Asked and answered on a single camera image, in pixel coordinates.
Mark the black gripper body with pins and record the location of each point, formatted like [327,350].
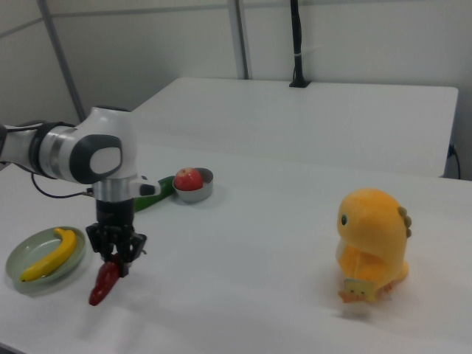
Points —
[114,228]

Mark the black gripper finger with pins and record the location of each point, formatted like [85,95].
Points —
[104,257]
[123,267]

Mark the red chili pepper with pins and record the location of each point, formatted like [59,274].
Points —
[103,284]

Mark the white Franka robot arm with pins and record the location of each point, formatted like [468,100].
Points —
[81,155]

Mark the pale green plastic plate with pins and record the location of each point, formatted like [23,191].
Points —
[35,254]

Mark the yellow banana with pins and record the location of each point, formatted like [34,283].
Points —
[55,256]

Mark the green cucumber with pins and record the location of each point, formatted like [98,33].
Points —
[156,197]

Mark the red apple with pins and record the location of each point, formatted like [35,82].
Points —
[188,180]

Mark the small metal bowl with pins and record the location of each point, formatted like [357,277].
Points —
[197,194]

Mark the yellow plush tag card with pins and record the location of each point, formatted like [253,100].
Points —
[359,291]

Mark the orange plush toy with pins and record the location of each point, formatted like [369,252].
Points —
[372,236]

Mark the black pole with clamp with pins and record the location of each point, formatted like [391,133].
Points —
[298,44]

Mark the grey aluminium frame post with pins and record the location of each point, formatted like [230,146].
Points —
[241,40]
[62,59]

